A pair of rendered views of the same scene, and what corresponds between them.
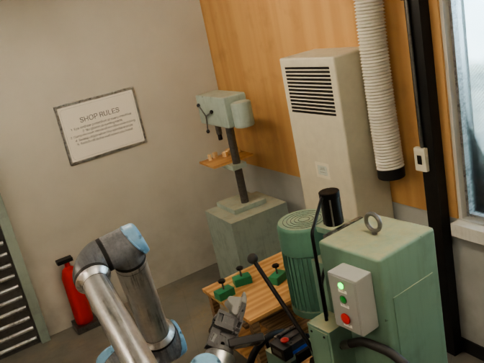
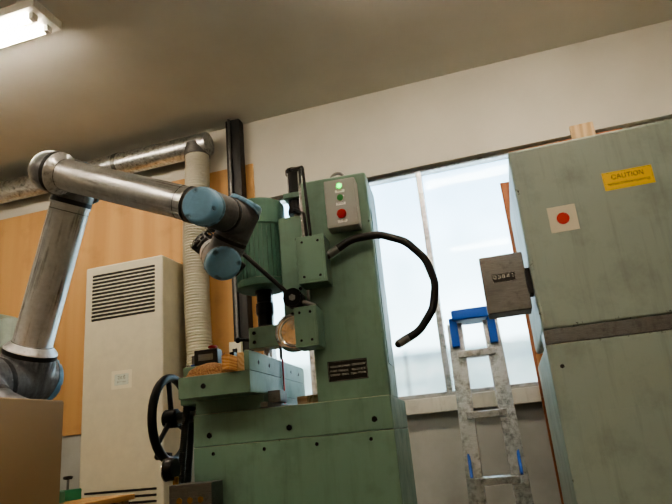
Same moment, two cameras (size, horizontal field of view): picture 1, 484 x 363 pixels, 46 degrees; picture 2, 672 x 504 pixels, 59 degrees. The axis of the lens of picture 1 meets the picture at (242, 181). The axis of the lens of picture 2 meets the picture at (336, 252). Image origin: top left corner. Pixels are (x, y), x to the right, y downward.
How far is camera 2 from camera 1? 184 cm
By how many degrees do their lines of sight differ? 58
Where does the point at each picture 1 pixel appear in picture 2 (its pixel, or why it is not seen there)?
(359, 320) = (355, 209)
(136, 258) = not seen: hidden behind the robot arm
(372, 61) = (196, 264)
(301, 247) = (268, 211)
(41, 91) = not seen: outside the picture
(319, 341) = (310, 248)
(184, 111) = not seen: outside the picture
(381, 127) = (199, 324)
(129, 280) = (70, 220)
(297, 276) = (260, 240)
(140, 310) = (53, 278)
